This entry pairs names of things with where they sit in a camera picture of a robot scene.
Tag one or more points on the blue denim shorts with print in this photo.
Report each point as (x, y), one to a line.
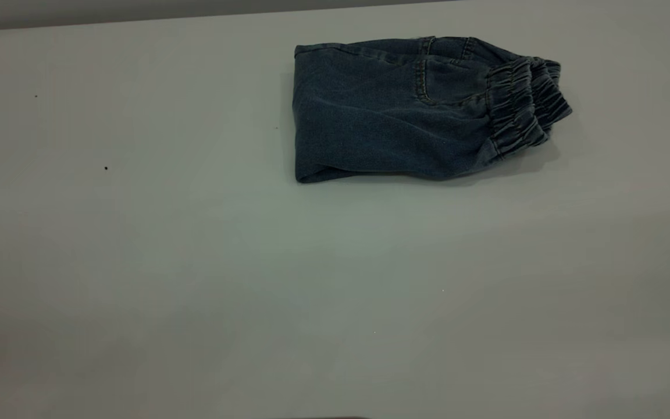
(405, 110)

